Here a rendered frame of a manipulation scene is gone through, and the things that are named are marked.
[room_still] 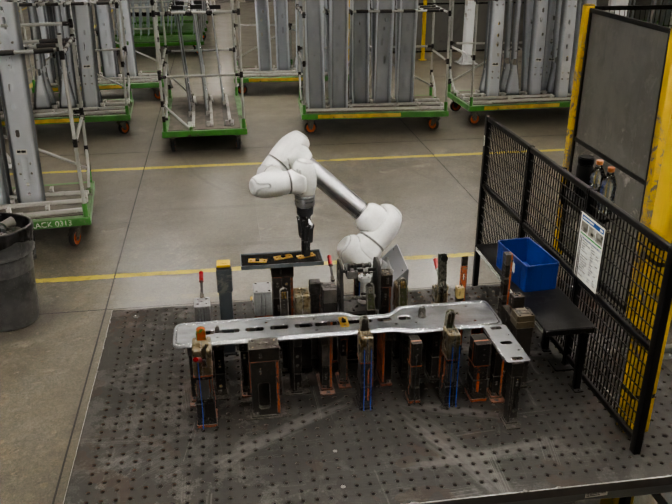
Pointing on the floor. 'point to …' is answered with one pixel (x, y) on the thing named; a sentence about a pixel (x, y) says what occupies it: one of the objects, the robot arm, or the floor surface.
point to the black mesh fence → (575, 277)
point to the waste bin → (17, 272)
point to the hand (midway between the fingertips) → (305, 247)
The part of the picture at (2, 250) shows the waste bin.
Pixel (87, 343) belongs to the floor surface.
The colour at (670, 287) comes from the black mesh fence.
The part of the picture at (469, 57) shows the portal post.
